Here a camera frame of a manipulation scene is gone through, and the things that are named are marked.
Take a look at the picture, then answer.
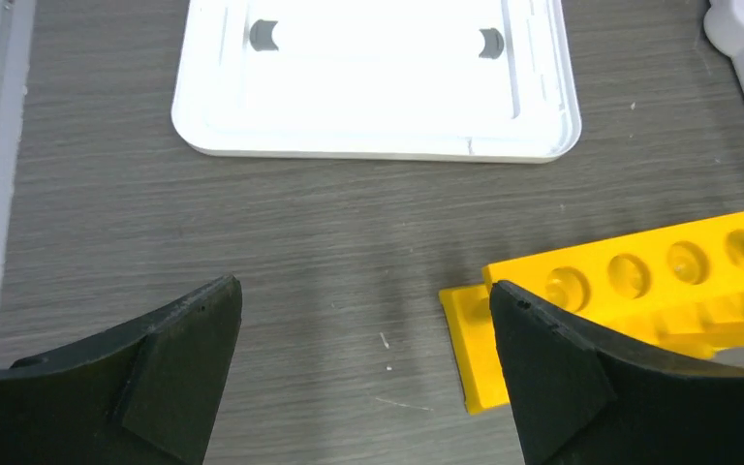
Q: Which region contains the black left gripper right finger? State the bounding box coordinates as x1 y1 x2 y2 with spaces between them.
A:
489 281 744 464

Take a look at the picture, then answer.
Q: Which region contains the white plastic bin lid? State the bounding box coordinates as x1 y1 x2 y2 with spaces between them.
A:
170 1 582 164

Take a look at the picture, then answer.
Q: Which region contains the yellow test tube rack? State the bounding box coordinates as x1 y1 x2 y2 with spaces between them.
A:
439 211 744 415

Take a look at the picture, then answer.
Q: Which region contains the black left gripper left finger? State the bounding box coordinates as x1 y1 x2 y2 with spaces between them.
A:
0 275 242 464

